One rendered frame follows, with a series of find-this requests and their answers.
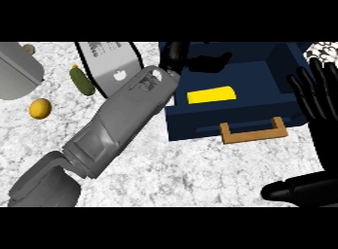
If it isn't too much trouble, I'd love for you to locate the black and white patterned plate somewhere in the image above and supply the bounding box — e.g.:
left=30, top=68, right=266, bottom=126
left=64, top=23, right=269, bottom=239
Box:
left=303, top=41, right=338, bottom=80

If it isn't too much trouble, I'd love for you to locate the yellow lemon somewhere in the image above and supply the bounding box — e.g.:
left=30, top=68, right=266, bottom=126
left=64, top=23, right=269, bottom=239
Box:
left=28, top=97, right=53, bottom=121

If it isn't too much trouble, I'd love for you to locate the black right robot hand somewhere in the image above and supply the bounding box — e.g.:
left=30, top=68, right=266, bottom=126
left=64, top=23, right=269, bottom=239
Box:
left=259, top=56, right=338, bottom=208

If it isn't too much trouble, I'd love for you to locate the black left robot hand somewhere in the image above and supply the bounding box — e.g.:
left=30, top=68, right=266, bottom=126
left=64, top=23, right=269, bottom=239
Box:
left=157, top=41, right=235, bottom=74

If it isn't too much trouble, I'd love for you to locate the navy drawer front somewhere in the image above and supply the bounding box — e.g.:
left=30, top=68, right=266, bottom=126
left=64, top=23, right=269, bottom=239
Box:
left=164, top=102, right=309, bottom=142

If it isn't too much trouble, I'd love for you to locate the small beige knob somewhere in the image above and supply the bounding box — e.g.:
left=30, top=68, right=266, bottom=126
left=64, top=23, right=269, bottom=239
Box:
left=22, top=43, right=37, bottom=55

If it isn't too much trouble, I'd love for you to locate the green cucumber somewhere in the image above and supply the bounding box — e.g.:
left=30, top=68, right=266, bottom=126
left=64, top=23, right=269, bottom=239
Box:
left=68, top=63, right=98, bottom=97

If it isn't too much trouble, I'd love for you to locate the yellow block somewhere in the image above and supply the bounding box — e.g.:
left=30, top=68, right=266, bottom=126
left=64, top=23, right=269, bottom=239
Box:
left=186, top=85, right=239, bottom=105

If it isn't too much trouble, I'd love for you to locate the wooden drawer handle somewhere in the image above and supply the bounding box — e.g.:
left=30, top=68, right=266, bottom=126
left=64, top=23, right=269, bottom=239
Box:
left=217, top=116, right=289, bottom=145

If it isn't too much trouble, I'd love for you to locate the navy open drawer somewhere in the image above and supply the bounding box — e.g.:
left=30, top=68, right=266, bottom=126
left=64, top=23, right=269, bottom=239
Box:
left=157, top=41, right=316, bottom=130

